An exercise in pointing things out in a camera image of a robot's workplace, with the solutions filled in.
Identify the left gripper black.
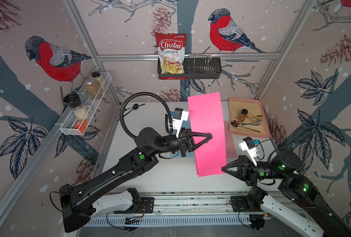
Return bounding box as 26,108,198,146
150,127,209,159

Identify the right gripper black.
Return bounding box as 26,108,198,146
223,155,286,189

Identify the magenta paper sheet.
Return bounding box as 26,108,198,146
188,92,226,177

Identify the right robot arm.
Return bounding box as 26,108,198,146
222,151,351,237

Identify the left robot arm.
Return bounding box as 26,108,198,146
59,127,212,233

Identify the light pink paper sheet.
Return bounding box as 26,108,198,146
224,121,237,159

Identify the light blue paper sheet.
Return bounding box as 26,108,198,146
170,151,179,159

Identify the iridescent purple spoon front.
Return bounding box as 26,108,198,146
231,121,261,133

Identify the pink plastic tray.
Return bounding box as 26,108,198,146
228,97,271,139

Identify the iridescent rainbow spoon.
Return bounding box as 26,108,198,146
231,120,262,126

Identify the silver spoon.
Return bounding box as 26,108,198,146
249,118,262,123

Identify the beige cloth napkin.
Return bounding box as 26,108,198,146
230,100,267,136

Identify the red pepper spice jar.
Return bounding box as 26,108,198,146
238,109,248,123

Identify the black spoon on table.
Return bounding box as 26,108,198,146
124,104,144,117

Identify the Chuba cassava chips bag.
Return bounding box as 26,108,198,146
155,33,187,80

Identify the tan spice bottle front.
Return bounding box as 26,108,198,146
85,80,101,100

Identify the tan spice bottle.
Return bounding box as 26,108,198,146
85,80,101,100
92,71,106,91

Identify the small red box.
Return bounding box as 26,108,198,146
74,120,87,133

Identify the tan spice bottle rear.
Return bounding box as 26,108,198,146
92,71,106,91

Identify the black lid grinder jar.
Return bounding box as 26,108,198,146
63,93,91,120

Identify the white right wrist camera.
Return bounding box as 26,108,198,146
238,137,259,166

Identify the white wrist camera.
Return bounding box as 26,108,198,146
171,108,189,137
238,137,259,166

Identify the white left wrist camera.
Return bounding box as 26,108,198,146
171,108,189,137

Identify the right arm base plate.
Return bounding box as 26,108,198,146
230,196,264,212

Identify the black wire wall basket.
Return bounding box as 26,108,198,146
158,56,222,80

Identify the black corrugated cable hose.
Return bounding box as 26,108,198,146
119,91,173,140

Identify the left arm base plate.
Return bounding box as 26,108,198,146
127,197,155,214

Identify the clear acrylic wall shelf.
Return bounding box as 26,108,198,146
60,72,112,136

